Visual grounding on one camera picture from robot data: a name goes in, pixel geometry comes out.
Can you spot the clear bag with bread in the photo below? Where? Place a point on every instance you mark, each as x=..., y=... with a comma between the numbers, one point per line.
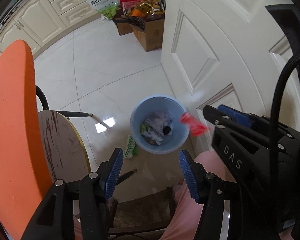
x=155, y=124

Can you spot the pink trouser leg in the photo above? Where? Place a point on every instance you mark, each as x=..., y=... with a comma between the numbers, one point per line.
x=187, y=214

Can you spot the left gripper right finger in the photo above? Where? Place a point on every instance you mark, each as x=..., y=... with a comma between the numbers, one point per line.
x=208, y=189

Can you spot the orange round table mat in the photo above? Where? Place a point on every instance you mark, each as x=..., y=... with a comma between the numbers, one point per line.
x=24, y=175

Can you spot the lower kitchen cabinets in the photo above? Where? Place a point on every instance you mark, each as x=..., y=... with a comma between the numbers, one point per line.
x=40, y=23

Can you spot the red snack wrapper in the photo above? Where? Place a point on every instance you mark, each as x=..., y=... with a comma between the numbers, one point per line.
x=196, y=127

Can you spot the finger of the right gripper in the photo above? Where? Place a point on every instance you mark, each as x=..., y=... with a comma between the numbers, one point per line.
x=246, y=153
x=249, y=120

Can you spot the green checkered wrapper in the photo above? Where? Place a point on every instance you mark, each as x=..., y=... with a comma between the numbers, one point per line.
x=131, y=148

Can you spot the wooden round table top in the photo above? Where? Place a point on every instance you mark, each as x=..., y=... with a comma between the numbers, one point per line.
x=65, y=152

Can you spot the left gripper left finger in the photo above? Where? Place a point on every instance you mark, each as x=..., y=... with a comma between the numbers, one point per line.
x=54, y=216

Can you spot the white door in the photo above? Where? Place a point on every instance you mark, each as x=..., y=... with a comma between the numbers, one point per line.
x=223, y=52

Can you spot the light blue trash bin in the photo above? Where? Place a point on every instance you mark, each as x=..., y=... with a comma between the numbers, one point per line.
x=159, y=103

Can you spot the yellow green snack bag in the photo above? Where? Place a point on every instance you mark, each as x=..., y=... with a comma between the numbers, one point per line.
x=143, y=129

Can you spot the brown cardboard box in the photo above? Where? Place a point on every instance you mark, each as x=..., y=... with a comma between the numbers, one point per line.
x=149, y=34

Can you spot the black plastic bag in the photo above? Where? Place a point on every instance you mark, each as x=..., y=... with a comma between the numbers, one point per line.
x=167, y=130

